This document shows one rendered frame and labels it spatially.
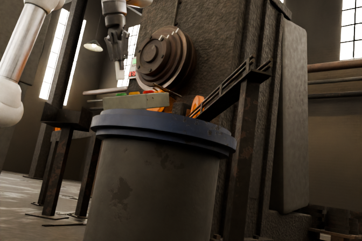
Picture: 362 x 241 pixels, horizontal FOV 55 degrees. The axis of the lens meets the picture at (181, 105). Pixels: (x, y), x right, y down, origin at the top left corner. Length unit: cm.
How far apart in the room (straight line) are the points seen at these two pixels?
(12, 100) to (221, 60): 121
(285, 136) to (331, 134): 548
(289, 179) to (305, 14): 710
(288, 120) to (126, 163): 217
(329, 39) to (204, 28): 669
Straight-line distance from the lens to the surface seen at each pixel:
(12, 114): 173
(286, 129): 272
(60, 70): 943
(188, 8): 261
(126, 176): 66
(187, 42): 224
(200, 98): 177
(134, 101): 119
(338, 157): 803
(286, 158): 272
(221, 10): 239
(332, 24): 908
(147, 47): 234
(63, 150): 244
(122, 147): 68
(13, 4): 479
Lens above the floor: 30
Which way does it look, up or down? 13 degrees up
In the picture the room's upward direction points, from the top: 9 degrees clockwise
